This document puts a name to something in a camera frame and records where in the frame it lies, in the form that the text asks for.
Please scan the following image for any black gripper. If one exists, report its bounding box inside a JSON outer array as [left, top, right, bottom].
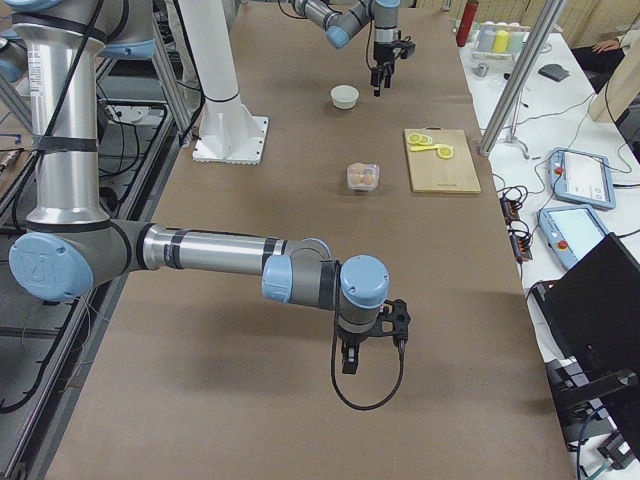
[[370, 41, 398, 97], [336, 319, 383, 374]]

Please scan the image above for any clear plastic egg carton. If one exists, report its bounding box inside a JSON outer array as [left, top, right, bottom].
[[346, 162, 380, 192]]

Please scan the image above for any white ceramic bowl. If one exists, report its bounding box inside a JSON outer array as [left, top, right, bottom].
[[330, 85, 359, 110]]

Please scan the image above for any yellow plastic knife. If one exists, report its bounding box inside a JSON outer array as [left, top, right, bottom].
[[409, 144, 441, 152]]

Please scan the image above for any small steel cup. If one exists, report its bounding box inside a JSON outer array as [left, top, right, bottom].
[[474, 62, 489, 78]]

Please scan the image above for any red cylinder bottle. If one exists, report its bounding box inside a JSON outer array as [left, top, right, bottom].
[[456, 0, 479, 47]]

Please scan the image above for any bamboo cutting board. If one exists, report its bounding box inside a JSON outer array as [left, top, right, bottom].
[[404, 129, 481, 194]]

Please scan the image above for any yellow cup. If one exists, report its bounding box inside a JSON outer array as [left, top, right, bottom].
[[492, 29, 509, 54]]

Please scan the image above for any blue teach pendant far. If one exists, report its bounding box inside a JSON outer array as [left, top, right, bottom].
[[549, 148, 616, 210]]

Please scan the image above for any blue teach pendant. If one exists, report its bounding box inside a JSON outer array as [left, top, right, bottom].
[[549, 148, 616, 210], [538, 204, 609, 270]]

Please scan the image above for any blue teach pendant near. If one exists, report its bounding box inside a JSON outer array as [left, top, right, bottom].
[[538, 204, 609, 270]]

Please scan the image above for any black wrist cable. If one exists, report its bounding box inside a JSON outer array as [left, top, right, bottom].
[[329, 309, 407, 412]]

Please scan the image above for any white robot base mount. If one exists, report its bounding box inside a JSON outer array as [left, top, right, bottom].
[[176, 0, 269, 165]]

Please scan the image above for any aluminium frame post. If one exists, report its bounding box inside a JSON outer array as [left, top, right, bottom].
[[478, 0, 566, 159]]

